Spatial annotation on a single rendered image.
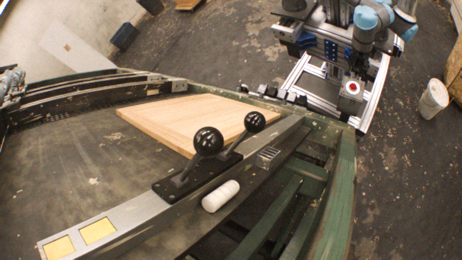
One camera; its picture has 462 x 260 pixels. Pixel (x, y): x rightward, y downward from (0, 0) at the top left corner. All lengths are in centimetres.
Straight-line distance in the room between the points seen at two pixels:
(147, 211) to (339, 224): 28
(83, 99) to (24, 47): 499
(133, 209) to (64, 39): 408
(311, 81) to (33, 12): 593
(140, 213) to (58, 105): 71
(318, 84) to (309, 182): 130
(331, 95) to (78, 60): 422
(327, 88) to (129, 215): 170
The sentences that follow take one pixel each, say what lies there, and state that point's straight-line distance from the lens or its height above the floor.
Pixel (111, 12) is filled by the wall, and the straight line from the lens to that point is 580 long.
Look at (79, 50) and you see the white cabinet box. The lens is 430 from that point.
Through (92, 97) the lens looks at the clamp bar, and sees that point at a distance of 94.
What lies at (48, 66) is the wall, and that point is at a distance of 576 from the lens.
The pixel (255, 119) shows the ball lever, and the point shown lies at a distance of 32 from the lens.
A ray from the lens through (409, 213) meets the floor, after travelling 202.
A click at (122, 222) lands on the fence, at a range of 28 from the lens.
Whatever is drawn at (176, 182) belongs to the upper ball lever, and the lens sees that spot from 30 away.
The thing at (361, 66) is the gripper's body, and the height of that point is 116.
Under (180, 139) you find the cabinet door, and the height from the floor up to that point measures 133.
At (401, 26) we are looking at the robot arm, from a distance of 90.
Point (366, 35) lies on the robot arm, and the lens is 63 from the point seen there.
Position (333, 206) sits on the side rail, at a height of 138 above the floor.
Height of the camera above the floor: 173
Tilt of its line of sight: 59 degrees down
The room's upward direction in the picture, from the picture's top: 48 degrees counter-clockwise
